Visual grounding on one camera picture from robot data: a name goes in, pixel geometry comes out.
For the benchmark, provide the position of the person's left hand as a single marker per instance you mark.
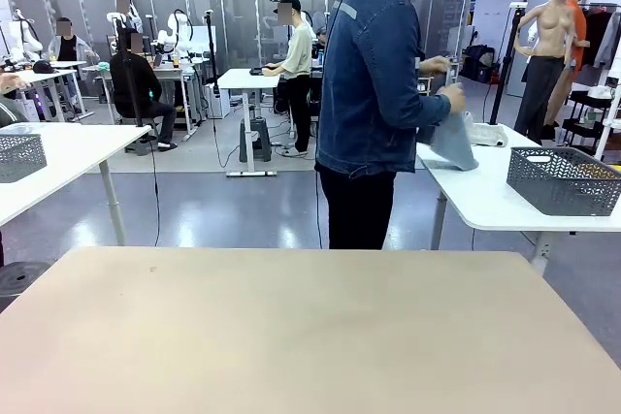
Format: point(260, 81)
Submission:
point(439, 65)

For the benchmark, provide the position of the person's right hand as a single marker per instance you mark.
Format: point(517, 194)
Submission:
point(456, 98)

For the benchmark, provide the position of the light blue towel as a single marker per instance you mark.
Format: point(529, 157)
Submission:
point(453, 142)

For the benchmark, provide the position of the large grey mesh basket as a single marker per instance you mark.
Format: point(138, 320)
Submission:
point(558, 191)

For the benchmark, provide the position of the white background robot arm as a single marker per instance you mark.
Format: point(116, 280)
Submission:
point(26, 33)
point(177, 28)

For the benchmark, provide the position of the person's right forearm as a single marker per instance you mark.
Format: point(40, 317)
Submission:
point(434, 111)

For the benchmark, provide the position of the person's left forearm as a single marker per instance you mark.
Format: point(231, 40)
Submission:
point(423, 66)

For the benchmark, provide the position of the small grey mesh basket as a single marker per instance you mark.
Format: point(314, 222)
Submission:
point(19, 157)

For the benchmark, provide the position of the white shelf rack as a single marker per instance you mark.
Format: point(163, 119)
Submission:
point(453, 75)

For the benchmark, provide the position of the black bags pile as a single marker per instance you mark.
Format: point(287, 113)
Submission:
point(478, 65)

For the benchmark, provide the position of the white towel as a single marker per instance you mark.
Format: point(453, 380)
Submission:
point(487, 135)

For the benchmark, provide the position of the black tripod with white top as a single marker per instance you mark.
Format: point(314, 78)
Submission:
point(504, 55)

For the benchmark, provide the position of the person in denim jacket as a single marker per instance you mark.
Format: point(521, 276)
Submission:
point(369, 70)

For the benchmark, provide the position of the white table with rounded corner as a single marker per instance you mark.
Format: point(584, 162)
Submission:
point(485, 200)

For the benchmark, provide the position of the bare torso mannequin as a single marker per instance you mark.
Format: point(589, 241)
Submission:
point(550, 31)

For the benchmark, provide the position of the black rolling cart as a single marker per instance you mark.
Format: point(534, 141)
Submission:
point(582, 128)

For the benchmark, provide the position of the standing person in beige shirt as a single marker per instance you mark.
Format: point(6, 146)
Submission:
point(298, 53)

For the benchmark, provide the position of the mannequin in orange shirt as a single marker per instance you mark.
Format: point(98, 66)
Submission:
point(578, 21)

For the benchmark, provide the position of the clothes rack with dark garments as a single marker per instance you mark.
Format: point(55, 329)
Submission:
point(599, 36)

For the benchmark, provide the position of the yellow crate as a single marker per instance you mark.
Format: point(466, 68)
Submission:
point(599, 171)

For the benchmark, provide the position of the small white standing desk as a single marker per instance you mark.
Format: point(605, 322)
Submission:
point(250, 78)

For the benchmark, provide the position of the grey plastic stool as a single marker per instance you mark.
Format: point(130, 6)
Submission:
point(254, 142)

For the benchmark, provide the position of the thin black stand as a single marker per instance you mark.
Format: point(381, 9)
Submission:
point(212, 55)

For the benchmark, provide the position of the white desk with robot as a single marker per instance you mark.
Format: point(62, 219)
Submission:
point(167, 70)

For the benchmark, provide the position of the seated person in black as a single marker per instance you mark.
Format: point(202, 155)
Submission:
point(133, 79)

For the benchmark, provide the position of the person in white shirt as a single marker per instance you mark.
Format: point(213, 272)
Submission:
point(130, 19)

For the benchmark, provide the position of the seated person in grey hoodie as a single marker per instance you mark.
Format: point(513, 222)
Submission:
point(68, 48)

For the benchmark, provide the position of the long white table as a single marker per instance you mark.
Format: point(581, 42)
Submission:
point(73, 152)

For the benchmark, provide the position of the black cap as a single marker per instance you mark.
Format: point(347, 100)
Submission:
point(42, 67)

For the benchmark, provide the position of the white desk with cap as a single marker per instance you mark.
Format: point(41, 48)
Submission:
point(29, 75)

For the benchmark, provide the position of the clear plastic container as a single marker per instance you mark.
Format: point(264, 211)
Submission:
point(19, 129)

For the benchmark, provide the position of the person in striped sweater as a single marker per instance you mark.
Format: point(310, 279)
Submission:
point(9, 113)

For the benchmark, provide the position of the black weight plate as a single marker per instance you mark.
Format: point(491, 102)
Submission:
point(19, 278)

